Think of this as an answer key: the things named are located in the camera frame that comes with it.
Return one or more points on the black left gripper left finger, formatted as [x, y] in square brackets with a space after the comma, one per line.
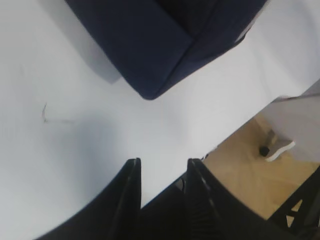
[112, 215]

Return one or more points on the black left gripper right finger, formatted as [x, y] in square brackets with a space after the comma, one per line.
[215, 214]

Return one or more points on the navy blue lunch bag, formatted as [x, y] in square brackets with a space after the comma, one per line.
[154, 44]

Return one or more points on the grey white sneaker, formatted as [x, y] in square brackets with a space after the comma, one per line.
[277, 148]

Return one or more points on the black chair frame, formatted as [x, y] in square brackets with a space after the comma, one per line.
[299, 215]

